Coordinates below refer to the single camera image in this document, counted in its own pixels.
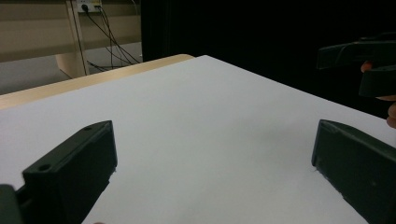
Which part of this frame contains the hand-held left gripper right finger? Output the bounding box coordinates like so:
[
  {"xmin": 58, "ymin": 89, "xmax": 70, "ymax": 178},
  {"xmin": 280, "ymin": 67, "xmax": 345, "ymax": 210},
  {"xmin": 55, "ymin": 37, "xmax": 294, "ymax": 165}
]
[{"xmin": 311, "ymin": 119, "xmax": 396, "ymax": 224}]

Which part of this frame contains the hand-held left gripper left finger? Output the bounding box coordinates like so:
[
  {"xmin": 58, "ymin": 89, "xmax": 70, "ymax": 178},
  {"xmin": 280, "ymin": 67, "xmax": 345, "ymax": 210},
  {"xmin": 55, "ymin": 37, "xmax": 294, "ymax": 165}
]
[{"xmin": 15, "ymin": 119, "xmax": 119, "ymax": 224}]

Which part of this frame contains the light wooden table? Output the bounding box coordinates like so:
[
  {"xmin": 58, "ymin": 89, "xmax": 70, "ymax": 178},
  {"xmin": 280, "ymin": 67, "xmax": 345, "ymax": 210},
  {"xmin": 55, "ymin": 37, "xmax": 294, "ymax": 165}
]
[{"xmin": 0, "ymin": 53, "xmax": 196, "ymax": 110}]

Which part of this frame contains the black curtain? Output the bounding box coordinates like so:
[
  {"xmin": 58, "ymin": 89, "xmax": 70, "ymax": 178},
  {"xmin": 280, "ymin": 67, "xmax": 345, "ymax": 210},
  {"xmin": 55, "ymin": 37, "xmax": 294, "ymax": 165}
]
[{"xmin": 140, "ymin": 0, "xmax": 396, "ymax": 119}]

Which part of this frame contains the white table cover sheet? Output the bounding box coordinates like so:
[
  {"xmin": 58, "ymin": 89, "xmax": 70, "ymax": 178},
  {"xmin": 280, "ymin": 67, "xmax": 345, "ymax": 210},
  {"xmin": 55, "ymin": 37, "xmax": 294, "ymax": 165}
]
[{"xmin": 0, "ymin": 54, "xmax": 396, "ymax": 224}]

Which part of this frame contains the light wooden cabinet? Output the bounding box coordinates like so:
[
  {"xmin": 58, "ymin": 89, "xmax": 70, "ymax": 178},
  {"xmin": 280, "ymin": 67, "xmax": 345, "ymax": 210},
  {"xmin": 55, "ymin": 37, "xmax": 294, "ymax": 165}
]
[{"xmin": 0, "ymin": 0, "xmax": 144, "ymax": 78}]

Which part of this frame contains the white socket strip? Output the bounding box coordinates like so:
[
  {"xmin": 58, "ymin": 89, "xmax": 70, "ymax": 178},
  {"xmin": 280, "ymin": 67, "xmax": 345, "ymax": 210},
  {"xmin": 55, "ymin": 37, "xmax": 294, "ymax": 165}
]
[{"xmin": 77, "ymin": 0, "xmax": 104, "ymax": 14}]

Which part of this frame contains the black cable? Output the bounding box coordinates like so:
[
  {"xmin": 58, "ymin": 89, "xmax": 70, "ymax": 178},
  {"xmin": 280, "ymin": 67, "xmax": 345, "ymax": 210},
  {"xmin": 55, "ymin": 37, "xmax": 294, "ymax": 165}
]
[
  {"xmin": 81, "ymin": 4, "xmax": 142, "ymax": 65},
  {"xmin": 97, "ymin": 5, "xmax": 135, "ymax": 65}
]

